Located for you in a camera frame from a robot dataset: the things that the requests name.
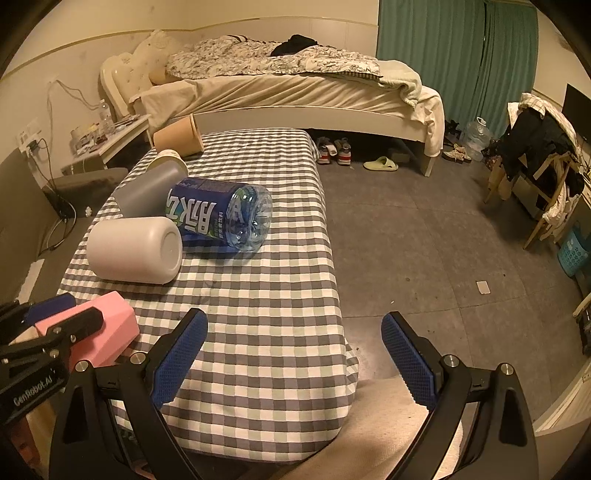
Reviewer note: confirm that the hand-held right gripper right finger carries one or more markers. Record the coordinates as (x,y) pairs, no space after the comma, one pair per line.
(410,362)

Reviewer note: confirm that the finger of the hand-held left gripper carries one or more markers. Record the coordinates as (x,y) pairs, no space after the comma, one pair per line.
(51,305)
(62,330)

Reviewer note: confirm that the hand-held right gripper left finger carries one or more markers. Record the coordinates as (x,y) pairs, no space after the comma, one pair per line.
(181,353)

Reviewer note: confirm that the pink faceted cup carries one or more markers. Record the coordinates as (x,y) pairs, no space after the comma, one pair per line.
(113,325)

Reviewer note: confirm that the white plastic cup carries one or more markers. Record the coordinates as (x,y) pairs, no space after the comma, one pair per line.
(134,249)

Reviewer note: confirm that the grey cup with white rim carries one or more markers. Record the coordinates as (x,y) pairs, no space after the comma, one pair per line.
(145,191)

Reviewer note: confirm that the beige cup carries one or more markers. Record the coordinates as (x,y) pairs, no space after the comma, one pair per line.
(178,137)

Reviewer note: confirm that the grey checkered tablecloth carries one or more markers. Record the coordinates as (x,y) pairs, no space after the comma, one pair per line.
(268,300)

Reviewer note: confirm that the white paper scrap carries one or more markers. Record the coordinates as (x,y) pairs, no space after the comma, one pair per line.
(484,287)

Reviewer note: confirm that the blue label plastic bottle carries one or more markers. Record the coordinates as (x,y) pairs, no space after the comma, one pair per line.
(217,213)

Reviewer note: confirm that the white nightstand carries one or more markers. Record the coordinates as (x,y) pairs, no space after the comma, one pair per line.
(117,138)

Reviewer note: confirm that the blue plastic basket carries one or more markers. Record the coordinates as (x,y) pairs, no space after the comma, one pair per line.
(575,254)

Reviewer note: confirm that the clear water bottle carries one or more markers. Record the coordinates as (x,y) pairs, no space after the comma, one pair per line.
(106,115)

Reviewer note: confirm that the green slipper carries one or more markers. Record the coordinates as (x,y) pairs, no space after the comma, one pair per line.
(381,164)

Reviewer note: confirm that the beige shoes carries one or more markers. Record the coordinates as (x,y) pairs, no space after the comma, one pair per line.
(457,153)

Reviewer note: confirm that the grey red sneaker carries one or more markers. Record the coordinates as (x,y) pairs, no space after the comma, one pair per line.
(324,152)
(344,152)

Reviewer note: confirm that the wooden chair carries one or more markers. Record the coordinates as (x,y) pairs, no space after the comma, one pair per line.
(551,194)

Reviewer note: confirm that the large clear water jug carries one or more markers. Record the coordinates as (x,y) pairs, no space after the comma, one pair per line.
(478,138)

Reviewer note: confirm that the black jacket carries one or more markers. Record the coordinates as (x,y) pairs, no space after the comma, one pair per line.
(535,138)

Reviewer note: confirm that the cream bed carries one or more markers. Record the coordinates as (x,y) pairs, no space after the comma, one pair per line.
(286,99)

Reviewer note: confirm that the white blanket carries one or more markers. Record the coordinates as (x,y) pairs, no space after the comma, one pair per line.
(404,78)

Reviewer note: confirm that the black monitor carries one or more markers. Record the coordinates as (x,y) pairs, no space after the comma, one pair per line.
(577,110)

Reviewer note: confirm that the floral patterned quilt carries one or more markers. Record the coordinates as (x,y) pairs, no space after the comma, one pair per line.
(258,57)

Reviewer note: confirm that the green curtain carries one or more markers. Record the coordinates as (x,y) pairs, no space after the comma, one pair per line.
(443,55)

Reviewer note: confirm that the black garment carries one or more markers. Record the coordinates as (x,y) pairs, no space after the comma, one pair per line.
(295,45)

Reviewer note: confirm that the wall power socket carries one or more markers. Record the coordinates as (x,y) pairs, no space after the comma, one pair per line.
(28,141)

